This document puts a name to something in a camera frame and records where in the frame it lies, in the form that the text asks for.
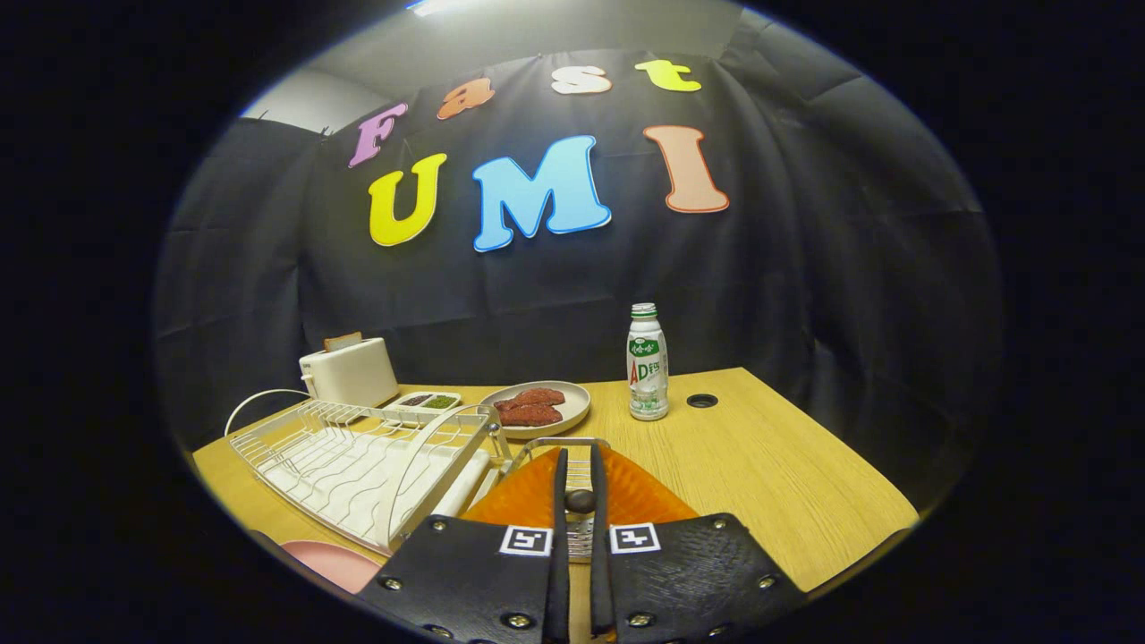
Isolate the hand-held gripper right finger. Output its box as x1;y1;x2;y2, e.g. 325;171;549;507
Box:
589;443;811;644

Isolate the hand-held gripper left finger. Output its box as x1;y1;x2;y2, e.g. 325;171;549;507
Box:
356;445;572;644

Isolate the metal wire basket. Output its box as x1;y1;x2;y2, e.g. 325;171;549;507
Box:
508;436;613;563

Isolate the white wire dish rack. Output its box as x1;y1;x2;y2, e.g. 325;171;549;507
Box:
224;389;515;557

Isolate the pink plate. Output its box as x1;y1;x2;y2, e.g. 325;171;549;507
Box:
280;540;384;596

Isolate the beige plate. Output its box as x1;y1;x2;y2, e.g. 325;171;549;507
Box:
479;381;592;440

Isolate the white divided dish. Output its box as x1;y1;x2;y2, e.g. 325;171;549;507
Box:
383;391;463;417

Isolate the white drip tray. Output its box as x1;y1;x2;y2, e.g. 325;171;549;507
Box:
268;438;493;538

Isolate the white green-labelled drink bottle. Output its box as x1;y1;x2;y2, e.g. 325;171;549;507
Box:
626;302;670;422

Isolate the white toaster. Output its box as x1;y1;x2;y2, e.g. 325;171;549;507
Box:
299;336;401;409

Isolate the black backdrop cloth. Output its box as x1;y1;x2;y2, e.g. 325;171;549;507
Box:
152;36;1007;502

